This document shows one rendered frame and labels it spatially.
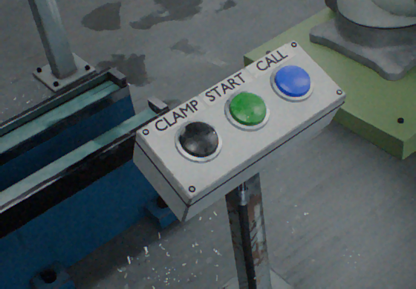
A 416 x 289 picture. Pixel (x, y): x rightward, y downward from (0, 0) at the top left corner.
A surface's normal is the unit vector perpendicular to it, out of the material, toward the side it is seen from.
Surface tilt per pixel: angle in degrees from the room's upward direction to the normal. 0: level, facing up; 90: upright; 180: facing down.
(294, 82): 27
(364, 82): 2
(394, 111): 2
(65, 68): 90
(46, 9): 90
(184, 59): 0
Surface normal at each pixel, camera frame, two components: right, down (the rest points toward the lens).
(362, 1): -0.63, 0.60
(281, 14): -0.13, -0.76
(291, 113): 0.15, -0.49
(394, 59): -0.17, -0.57
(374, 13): -0.43, 0.69
